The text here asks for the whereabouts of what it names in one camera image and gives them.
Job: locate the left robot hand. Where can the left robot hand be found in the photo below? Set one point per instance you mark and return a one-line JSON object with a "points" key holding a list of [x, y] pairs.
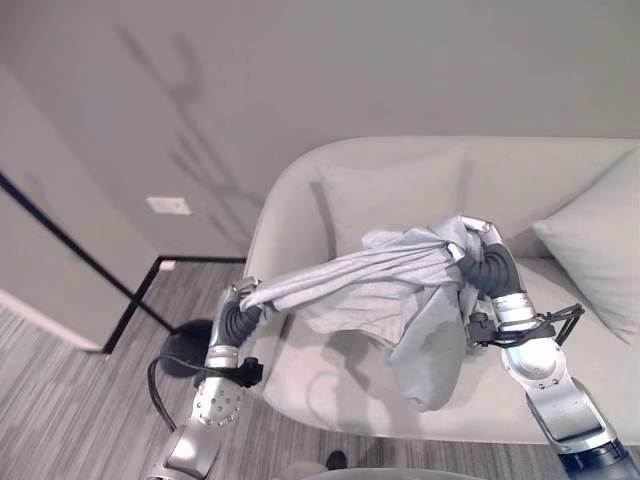
{"points": [[235, 322]]}

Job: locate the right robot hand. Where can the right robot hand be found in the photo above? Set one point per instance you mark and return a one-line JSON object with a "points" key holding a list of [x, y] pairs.
{"points": [[495, 272]]}

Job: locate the grey garment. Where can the grey garment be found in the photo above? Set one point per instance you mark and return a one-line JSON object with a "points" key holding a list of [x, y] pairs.
{"points": [[360, 280]]}

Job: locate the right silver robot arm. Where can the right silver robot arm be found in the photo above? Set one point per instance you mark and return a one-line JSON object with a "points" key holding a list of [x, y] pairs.
{"points": [[540, 365]]}

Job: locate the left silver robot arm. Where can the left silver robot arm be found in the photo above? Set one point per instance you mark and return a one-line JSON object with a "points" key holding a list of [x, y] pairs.
{"points": [[215, 400]]}

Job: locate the beige sofa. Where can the beige sofa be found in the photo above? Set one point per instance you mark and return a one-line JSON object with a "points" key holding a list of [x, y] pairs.
{"points": [[500, 180]]}

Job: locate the black clothes rack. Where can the black clothes rack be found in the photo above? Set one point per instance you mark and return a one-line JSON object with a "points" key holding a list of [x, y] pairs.
{"points": [[75, 245]]}

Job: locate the light grey cushion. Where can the light grey cushion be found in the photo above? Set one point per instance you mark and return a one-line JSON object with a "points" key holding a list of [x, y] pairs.
{"points": [[595, 250]]}

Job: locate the beige square cushion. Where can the beige square cushion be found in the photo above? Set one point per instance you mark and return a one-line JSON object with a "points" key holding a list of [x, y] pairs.
{"points": [[390, 195]]}

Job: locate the white wall outlet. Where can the white wall outlet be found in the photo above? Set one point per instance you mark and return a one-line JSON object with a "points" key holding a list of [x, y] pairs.
{"points": [[168, 205]]}

